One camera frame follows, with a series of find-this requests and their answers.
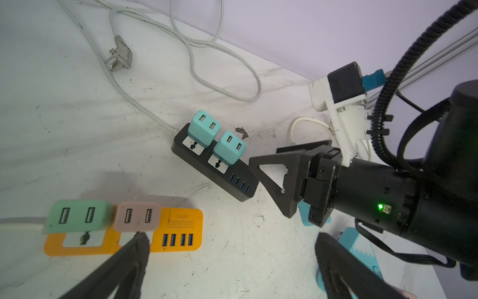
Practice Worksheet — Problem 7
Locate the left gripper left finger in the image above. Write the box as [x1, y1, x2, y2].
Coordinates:
[62, 232, 150, 299]

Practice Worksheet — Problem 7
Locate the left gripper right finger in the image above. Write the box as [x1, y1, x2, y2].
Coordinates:
[315, 232, 404, 299]

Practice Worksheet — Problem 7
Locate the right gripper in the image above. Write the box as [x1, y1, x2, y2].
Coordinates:
[248, 140, 417, 235]

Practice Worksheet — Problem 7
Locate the black power strip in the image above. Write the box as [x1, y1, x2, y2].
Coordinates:
[171, 124, 259, 202]

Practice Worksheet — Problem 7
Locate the teal adapter front black strip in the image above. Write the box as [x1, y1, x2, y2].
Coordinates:
[213, 131, 246, 166]

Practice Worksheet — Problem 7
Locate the teal adapter black strip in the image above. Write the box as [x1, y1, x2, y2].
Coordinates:
[213, 131, 246, 166]
[187, 110, 221, 148]

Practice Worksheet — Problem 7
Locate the blue power strip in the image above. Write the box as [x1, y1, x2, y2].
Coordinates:
[298, 201, 334, 227]

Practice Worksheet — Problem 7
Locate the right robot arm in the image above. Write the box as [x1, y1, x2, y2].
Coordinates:
[249, 1, 478, 281]

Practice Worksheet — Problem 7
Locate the teal triangular power strip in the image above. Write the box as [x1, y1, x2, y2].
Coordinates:
[338, 227, 383, 280]

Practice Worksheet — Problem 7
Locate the pink adapter on orange strip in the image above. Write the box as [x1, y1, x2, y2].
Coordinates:
[113, 202, 162, 232]

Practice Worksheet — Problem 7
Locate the green adapter on orange strip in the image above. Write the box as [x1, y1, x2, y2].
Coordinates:
[44, 199, 114, 234]

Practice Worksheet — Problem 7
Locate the orange power strip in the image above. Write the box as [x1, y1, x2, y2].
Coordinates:
[44, 208, 204, 257]

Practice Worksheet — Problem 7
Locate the grey cable with plug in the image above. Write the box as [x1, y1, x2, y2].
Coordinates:
[55, 0, 263, 135]

